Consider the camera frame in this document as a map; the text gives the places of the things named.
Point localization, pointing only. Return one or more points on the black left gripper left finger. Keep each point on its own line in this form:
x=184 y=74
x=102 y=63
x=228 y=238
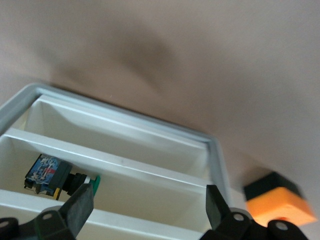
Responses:
x=72 y=215

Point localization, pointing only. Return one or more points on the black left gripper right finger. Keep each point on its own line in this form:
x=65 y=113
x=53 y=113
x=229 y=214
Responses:
x=221 y=222

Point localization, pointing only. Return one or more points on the green push button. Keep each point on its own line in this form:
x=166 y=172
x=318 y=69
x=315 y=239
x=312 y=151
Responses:
x=47 y=172

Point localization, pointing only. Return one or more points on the white drawer cabinet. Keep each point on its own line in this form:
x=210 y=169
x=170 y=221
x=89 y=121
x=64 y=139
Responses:
x=217 y=162

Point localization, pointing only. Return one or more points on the orange button enclosure box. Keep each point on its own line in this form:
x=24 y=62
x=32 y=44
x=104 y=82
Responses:
x=280 y=202

